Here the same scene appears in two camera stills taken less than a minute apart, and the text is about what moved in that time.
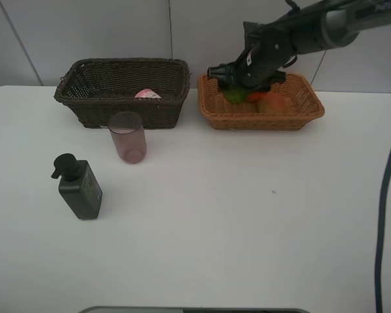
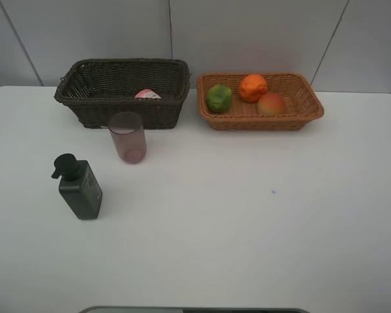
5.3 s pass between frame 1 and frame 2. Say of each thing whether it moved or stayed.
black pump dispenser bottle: stayed
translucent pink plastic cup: stayed
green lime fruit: moved
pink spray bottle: stayed
